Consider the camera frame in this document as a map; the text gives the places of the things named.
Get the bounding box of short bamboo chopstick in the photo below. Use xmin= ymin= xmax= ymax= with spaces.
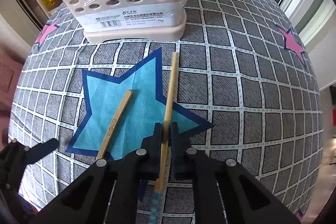
xmin=96 ymin=90 xmax=133 ymax=160

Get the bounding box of patterned bamboo chopstick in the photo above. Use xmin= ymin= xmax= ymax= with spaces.
xmin=149 ymin=52 xmax=178 ymax=224

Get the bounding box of grey checked tablecloth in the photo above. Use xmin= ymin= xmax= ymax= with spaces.
xmin=9 ymin=0 xmax=323 ymax=215

